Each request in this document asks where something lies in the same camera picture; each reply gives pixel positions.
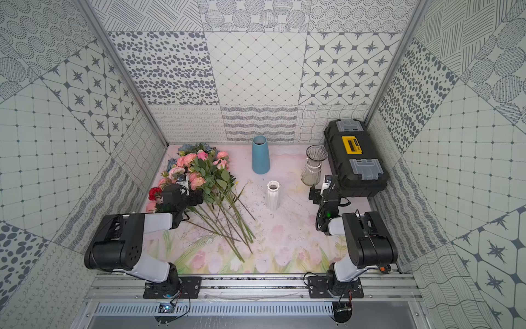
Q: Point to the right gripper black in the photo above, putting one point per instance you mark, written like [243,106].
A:
[317,193]

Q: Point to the black toolbox yellow label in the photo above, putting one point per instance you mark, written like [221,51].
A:
[354,159]

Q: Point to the blue grey rose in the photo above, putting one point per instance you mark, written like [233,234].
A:
[195,148]

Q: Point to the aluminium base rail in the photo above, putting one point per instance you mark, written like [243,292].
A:
[373,286]

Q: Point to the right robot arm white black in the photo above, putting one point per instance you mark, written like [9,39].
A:
[369,244]

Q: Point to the pink flower bunch on table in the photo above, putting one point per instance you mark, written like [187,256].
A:
[210,174]

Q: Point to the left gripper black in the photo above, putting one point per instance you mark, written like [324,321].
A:
[171,197]

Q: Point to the clear glass vase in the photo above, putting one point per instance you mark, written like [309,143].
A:
[311,174]

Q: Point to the tall blue ceramic vase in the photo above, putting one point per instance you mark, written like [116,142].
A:
[260,155]

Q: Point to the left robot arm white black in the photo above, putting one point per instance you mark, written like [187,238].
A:
[117,245]

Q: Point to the small white ribbed vase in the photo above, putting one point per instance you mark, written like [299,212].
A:
[273,195]

